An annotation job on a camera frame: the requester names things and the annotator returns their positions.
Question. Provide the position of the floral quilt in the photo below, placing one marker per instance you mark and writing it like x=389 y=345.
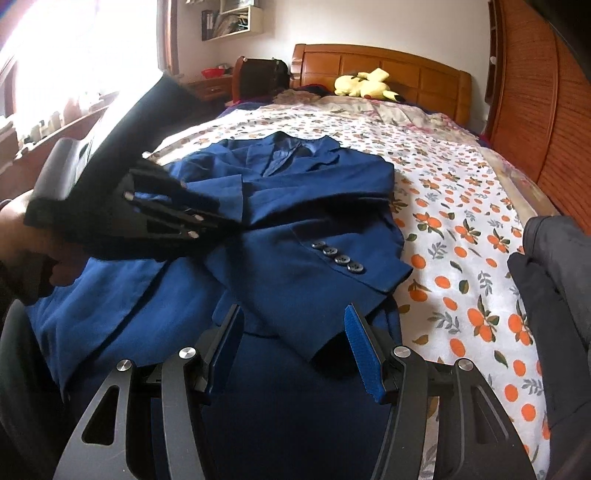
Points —
x=415 y=115

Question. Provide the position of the blue suit jacket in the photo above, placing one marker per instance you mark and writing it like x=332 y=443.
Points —
x=300 y=221

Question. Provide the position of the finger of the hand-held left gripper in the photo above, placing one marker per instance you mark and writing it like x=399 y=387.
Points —
x=157 y=177
x=171 y=224

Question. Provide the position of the wall shelf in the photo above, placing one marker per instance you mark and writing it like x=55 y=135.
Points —
x=231 y=23

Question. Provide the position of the window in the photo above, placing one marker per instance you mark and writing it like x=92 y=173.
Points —
x=69 y=46

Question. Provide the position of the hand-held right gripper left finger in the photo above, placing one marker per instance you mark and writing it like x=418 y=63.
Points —
x=226 y=339

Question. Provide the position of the orange print bed sheet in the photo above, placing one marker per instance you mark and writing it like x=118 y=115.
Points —
x=461 y=207

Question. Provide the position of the person's left hand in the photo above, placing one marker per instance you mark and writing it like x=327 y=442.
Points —
x=27 y=244

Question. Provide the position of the red bowl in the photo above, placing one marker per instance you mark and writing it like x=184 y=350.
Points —
x=211 y=73

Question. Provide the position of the yellow plush toy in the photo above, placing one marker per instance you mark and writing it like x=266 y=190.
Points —
x=360 y=85

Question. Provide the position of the black bag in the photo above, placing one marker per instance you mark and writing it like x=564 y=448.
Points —
x=261 y=78

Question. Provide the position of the black folded garment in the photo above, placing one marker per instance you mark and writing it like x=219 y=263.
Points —
x=545 y=332

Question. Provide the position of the wooden headboard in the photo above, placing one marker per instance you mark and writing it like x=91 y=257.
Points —
x=415 y=74

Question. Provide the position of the wooden slatted wardrobe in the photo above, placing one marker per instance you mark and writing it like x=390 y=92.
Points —
x=531 y=92

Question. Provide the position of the grey folded garment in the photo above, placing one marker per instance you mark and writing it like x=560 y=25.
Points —
x=563 y=267

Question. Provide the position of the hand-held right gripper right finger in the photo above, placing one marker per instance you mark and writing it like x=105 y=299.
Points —
x=364 y=350

